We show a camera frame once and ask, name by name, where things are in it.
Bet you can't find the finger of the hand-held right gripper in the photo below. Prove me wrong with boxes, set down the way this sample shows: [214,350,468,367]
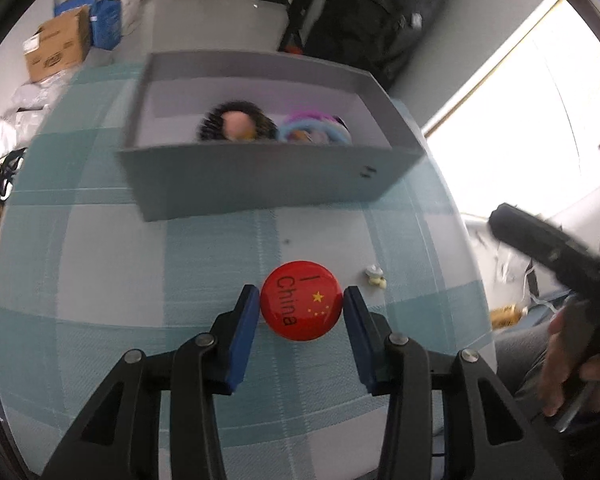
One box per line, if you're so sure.
[487,202,566,273]

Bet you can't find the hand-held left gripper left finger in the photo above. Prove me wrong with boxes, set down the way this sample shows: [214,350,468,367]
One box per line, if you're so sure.
[40,284,261,480]

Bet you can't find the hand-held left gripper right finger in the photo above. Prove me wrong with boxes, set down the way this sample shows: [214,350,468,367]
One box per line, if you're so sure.
[342,285,566,480]

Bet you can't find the red round badge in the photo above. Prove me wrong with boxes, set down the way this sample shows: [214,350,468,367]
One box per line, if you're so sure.
[260,261,344,342]

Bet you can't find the grey cardboard box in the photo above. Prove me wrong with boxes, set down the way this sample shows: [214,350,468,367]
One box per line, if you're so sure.
[117,50,423,223]

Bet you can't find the black spiral hair tie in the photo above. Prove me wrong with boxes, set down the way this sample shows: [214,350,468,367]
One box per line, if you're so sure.
[196,100,280,143]

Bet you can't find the person's right hand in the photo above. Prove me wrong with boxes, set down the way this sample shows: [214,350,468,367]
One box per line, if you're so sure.
[537,305,600,418]

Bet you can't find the small yellow brown item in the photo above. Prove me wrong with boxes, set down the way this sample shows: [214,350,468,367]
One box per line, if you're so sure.
[489,305,527,330]

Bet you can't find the person's grey trousers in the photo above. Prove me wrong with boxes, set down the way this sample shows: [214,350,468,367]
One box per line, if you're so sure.
[495,327,563,411]

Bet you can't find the bright window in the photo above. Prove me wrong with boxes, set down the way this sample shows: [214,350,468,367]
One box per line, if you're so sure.
[422,0,600,221]

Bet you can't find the teal checked tablecloth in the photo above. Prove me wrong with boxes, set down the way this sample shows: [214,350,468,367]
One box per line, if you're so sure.
[0,62,496,480]

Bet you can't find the black backpack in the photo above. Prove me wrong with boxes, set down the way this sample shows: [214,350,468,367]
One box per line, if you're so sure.
[300,0,458,88]

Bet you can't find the blue cardboard box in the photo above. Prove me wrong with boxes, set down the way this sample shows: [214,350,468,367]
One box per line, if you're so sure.
[55,0,126,51]

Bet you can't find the brown cardboard box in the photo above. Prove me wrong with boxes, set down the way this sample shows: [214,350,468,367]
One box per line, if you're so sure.
[24,6,92,83]

